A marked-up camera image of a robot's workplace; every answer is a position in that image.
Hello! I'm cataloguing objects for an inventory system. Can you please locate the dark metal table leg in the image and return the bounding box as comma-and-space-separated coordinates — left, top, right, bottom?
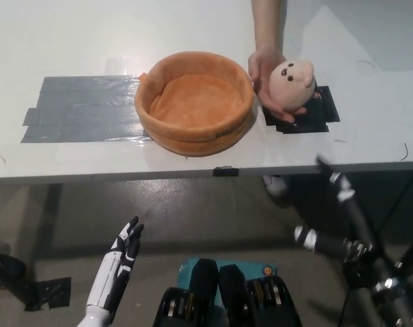
28, 183, 63, 283

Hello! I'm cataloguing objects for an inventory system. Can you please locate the small black tape strip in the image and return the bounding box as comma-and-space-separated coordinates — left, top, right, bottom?
213, 166, 240, 178

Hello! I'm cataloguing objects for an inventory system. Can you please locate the orange plush steamer basket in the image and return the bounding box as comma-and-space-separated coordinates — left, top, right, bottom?
134, 50, 255, 157

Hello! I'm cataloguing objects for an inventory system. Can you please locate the grey duct tape patch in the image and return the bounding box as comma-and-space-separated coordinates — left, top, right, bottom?
19, 75, 153, 145

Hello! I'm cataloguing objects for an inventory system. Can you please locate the black tape patch on table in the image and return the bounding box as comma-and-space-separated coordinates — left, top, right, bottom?
263, 85, 341, 135

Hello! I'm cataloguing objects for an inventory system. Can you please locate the person's bare hand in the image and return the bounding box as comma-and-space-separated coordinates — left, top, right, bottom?
247, 44, 309, 123

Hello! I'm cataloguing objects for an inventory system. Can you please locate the white shoe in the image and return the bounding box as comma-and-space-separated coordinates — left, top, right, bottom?
263, 174, 289, 206

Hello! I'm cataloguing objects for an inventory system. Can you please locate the black tape patch on floor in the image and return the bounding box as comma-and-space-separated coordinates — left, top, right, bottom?
23, 277, 72, 311

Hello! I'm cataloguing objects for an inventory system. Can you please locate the beige plush dumpling with face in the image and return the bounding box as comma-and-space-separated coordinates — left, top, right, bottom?
268, 57, 317, 112

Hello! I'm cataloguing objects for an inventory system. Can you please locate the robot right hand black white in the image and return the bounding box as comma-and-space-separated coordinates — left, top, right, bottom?
294, 155, 382, 274

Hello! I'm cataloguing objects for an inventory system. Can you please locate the black object at floor edge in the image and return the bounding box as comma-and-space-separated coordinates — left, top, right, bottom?
0, 232, 27, 290

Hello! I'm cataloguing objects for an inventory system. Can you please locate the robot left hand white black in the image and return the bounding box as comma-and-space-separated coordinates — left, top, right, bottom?
86, 215, 145, 313

